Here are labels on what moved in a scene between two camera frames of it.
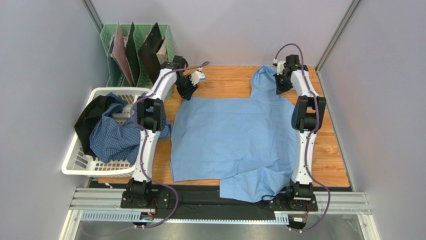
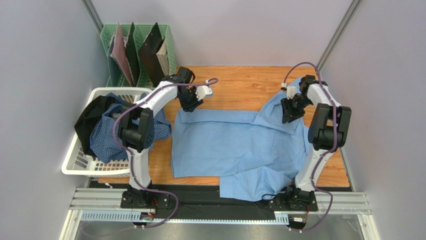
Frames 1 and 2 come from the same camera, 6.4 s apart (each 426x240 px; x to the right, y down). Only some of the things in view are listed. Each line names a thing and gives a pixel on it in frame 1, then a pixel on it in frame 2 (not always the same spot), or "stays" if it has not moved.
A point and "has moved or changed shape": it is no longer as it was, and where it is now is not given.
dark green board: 131,50 stays
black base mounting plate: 211,205 stays
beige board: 161,53 stays
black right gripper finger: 283,83 → 287,109
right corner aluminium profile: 336,38 stays
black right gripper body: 284,84 → 289,108
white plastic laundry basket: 79,162 stays
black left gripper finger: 186,89 → 191,108
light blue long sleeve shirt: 245,143 has moved or changed shape
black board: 148,53 stays
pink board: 119,53 stays
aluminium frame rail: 354,202 stays
